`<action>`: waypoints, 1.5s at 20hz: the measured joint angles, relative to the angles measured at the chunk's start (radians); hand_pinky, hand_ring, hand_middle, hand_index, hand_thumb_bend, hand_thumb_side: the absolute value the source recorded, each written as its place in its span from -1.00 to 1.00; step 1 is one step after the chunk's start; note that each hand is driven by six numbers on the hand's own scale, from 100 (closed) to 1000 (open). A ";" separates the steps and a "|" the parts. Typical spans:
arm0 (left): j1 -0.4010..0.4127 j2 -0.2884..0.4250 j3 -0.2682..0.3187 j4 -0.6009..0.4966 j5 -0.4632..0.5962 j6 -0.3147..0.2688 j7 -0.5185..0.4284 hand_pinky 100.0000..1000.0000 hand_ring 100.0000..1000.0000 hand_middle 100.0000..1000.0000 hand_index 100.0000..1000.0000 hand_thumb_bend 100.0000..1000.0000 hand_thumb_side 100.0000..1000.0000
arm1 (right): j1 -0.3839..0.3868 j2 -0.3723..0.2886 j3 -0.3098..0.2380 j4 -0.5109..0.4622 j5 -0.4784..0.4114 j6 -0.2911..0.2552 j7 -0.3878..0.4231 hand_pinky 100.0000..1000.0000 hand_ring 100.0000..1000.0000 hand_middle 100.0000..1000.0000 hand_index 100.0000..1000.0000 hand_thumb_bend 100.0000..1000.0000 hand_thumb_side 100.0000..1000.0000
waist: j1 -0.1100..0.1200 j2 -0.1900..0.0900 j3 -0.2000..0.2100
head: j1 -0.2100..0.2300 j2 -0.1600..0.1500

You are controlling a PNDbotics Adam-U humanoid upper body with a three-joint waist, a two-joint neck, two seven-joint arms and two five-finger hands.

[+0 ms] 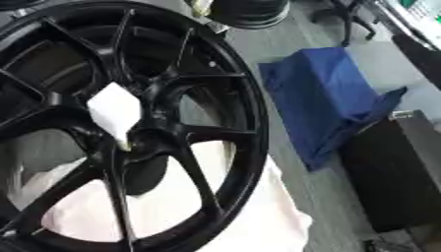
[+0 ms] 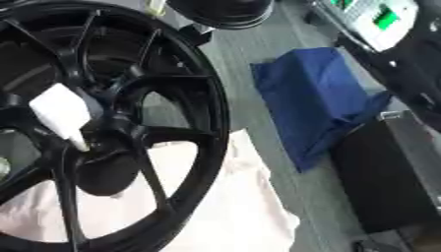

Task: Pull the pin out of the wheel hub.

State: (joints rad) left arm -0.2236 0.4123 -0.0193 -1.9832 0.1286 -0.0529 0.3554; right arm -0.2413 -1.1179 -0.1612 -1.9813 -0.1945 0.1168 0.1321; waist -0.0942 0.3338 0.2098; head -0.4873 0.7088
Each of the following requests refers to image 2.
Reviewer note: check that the black round tyre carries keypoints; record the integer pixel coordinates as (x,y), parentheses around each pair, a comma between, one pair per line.
(221,14)

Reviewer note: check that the blue cloth-covered box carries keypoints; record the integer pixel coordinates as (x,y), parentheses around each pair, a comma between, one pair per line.
(313,98)

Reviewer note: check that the black spoked wheel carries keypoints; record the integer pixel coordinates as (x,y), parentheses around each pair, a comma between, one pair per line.
(198,98)

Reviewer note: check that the white pin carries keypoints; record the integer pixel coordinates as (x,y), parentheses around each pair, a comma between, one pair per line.
(60,110)

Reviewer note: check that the black case with silver edge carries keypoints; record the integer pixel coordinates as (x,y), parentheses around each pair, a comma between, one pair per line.
(385,183)

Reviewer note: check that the small black and white stand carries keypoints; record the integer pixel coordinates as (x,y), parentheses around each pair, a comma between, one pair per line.
(195,34)

